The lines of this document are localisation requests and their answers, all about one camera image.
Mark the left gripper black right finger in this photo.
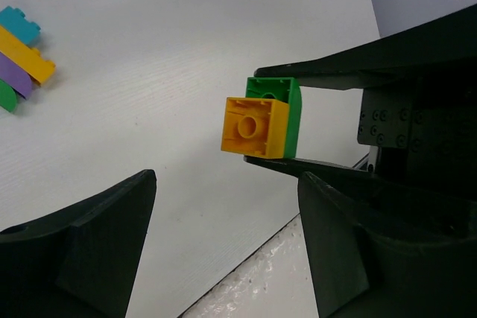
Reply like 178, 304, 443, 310
297, 171, 477, 318

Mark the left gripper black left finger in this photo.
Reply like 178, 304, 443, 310
1, 169, 157, 317

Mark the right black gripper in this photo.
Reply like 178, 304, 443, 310
242, 3, 477, 222

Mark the green lego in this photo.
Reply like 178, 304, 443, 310
245, 77, 302, 159
0, 80, 18, 113

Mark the small yellow square lego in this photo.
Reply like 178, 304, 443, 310
221, 97, 289, 159

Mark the purple slanted lego in pile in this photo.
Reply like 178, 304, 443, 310
0, 54, 34, 100

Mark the yellow cyan lego top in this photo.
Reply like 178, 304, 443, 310
1, 26, 56, 85

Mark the cyan lego in pile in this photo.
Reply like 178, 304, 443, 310
1, 6, 41, 45

